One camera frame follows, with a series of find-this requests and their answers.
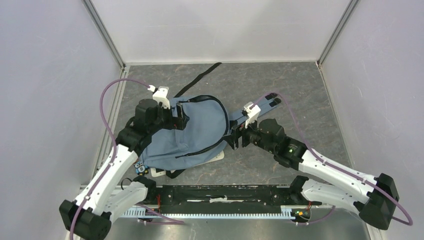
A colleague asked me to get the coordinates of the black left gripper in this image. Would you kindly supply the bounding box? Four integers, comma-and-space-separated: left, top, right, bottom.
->
148, 101, 190, 135

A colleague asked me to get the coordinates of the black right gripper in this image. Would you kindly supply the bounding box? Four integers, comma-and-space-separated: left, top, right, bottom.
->
222, 114, 276, 155

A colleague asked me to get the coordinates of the blue grey backpack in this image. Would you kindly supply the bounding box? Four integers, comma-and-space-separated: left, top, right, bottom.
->
136, 62, 281, 179

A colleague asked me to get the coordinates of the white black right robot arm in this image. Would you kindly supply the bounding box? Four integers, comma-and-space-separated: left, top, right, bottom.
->
228, 118, 400, 230

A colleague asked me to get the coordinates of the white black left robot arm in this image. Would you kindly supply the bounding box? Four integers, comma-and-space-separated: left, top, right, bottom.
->
59, 99, 189, 240

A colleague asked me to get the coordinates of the blue owl toy figure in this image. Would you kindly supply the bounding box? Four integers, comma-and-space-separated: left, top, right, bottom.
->
134, 162, 149, 176

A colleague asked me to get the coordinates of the black white chessboard mat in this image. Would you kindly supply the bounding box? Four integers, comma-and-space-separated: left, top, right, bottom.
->
150, 151, 225, 178

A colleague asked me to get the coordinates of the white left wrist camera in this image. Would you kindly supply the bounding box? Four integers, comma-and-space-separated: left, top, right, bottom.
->
147, 85, 171, 109

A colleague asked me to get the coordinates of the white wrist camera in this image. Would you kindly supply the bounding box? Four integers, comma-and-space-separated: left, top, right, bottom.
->
147, 85, 171, 109
242, 102, 261, 129

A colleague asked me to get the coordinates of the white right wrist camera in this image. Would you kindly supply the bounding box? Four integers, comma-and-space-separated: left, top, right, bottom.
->
242, 102, 261, 129

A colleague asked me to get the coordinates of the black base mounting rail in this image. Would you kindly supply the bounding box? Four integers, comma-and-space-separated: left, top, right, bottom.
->
136, 184, 322, 215

